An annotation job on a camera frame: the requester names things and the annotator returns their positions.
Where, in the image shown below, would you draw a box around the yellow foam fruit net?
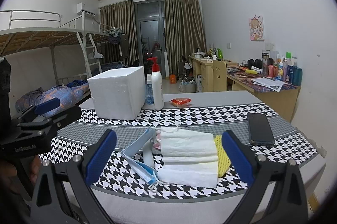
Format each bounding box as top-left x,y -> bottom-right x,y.
214,135 -> 231,178

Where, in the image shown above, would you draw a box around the blue surgical mask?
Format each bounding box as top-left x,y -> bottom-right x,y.
121,119 -> 170,192

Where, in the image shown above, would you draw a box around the white towel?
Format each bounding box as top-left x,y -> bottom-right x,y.
158,127 -> 218,188

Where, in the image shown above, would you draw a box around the white foam tube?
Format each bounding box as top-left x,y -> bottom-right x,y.
143,140 -> 155,168

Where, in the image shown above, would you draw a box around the green tissue pack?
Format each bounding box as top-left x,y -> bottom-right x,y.
151,130 -> 161,155

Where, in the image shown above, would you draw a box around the left hand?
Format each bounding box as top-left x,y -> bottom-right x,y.
1,156 -> 41,192

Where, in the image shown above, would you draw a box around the blue plaid quilt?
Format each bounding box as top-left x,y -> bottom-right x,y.
15,80 -> 90,118

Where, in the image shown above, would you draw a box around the white styrofoam box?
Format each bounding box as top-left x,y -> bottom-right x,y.
88,66 -> 146,120

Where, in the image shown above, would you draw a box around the metal bunk bed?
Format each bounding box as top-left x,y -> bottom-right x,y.
1,9 -> 110,84

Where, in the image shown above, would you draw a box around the houndstooth table cloth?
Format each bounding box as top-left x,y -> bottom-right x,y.
41,103 -> 318,201

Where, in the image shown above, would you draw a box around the small clear spray bottle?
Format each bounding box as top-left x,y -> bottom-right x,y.
146,74 -> 154,105

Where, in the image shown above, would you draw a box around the black smartphone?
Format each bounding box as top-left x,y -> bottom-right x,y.
247,113 -> 275,146

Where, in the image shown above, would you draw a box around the white lotion pump bottle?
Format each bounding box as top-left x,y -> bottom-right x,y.
147,57 -> 164,110

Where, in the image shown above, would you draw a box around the red snack packet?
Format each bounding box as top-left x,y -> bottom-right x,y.
170,98 -> 192,107

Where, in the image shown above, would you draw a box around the orange bag on floor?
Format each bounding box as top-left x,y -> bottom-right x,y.
170,74 -> 177,84

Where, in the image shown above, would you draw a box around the white air conditioner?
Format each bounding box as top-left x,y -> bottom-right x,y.
76,3 -> 95,17

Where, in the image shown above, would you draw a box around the left brown curtain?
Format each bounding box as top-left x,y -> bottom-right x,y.
99,0 -> 139,64

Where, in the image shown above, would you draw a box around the brown curtain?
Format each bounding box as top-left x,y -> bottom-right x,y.
99,0 -> 139,64
164,0 -> 206,74

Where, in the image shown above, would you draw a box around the glass balcony door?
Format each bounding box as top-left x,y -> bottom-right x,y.
134,0 -> 166,77

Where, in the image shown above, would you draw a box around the white papers on desk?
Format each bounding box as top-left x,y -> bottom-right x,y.
252,77 -> 287,93

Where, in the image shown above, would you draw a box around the right brown curtain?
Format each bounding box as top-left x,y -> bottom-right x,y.
164,0 -> 206,74

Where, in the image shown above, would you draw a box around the cartoon girl poster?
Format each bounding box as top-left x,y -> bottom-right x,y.
249,15 -> 265,41

